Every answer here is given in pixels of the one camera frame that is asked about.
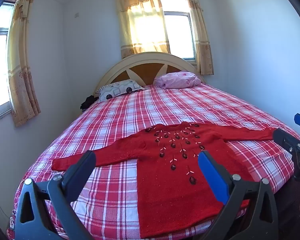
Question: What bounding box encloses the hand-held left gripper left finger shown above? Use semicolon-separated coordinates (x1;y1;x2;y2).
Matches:
14;150;97;240

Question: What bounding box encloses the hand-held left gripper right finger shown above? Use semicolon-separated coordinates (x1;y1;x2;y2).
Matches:
198;150;280;240

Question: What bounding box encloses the red beaded knit sweater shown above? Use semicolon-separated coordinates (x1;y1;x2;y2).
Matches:
51;121;277;239

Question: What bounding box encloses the dark cloth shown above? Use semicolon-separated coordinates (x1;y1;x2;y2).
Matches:
80;95;99;110

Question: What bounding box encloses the grey patterned pillow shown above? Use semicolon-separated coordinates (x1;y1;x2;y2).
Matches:
94;79;146;102

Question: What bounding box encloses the red plaid bed sheet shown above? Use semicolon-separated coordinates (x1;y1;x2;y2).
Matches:
6;84;300;240

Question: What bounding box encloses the pink floral pillow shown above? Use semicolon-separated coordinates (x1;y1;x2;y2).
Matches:
153;71;201;89

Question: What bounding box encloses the cream and wood headboard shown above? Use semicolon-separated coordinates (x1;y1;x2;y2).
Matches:
94;52;206;98

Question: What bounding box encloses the yellow floral curtain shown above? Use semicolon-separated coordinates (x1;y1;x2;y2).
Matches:
6;0;41;127
115;0;171;59
182;0;214;75

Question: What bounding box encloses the thin cable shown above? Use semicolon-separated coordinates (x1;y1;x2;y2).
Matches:
0;201;11;218

